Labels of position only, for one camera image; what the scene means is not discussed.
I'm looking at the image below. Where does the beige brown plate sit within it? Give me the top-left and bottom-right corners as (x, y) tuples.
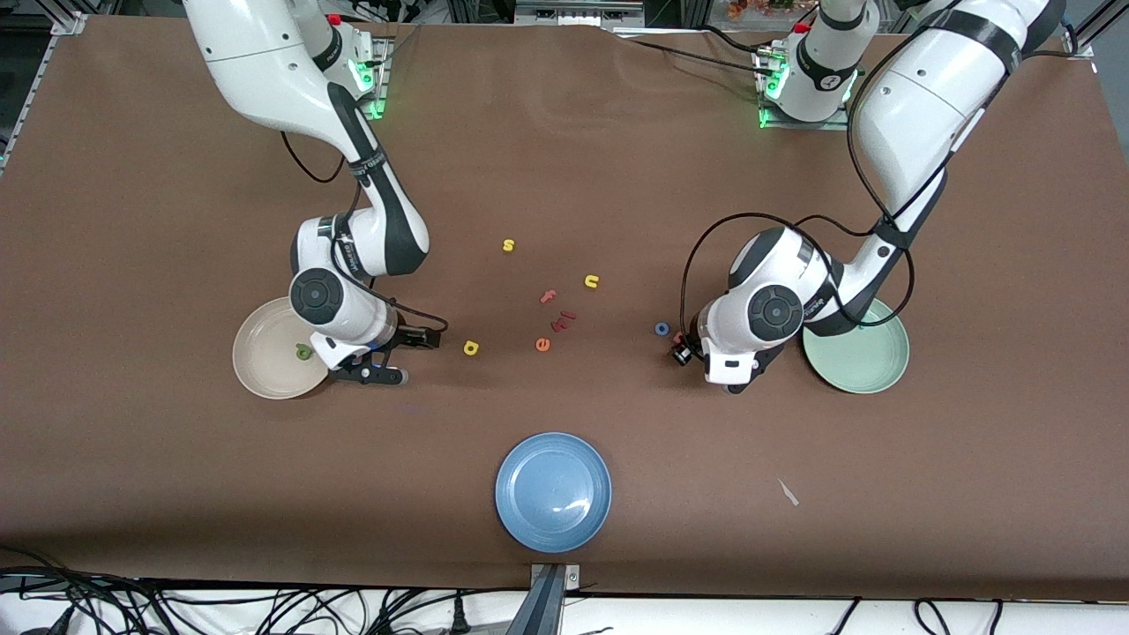
(232, 295), (340, 400)

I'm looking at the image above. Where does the pale green plate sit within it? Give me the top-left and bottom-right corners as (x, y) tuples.
(801, 298), (911, 395)

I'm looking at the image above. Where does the blue plate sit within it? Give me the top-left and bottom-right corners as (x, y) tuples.
(495, 431), (613, 555)

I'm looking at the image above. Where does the brown table cover sheet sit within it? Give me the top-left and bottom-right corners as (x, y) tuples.
(0, 16), (1129, 602)

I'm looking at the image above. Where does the silver equipment box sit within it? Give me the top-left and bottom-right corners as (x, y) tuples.
(514, 0), (645, 26)

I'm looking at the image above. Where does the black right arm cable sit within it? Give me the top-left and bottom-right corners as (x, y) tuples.
(280, 131), (449, 336)

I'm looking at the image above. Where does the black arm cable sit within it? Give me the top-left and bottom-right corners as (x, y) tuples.
(280, 131), (449, 336)
(679, 0), (1073, 349)

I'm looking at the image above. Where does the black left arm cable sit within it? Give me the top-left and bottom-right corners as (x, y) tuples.
(679, 0), (1073, 349)

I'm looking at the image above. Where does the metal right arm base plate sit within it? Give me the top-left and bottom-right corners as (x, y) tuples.
(348, 35), (389, 121)

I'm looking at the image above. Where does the black camera pole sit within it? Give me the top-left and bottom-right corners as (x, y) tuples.
(505, 566), (565, 635)

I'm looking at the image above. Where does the aluminium frame profile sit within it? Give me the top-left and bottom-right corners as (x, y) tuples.
(1063, 18), (1108, 61)

